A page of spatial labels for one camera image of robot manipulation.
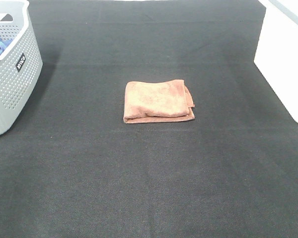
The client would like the white plastic bin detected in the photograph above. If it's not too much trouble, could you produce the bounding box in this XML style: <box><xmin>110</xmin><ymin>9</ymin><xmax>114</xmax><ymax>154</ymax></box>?
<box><xmin>254</xmin><ymin>0</ymin><xmax>298</xmax><ymax>123</ymax></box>

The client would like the brown microfiber towel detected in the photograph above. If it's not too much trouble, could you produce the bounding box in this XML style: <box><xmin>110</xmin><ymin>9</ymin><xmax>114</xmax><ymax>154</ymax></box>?
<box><xmin>123</xmin><ymin>79</ymin><xmax>195</xmax><ymax>124</ymax></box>

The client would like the grey perforated laundry basket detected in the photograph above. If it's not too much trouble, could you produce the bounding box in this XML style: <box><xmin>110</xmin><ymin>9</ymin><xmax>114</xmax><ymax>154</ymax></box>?
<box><xmin>0</xmin><ymin>0</ymin><xmax>43</xmax><ymax>135</ymax></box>

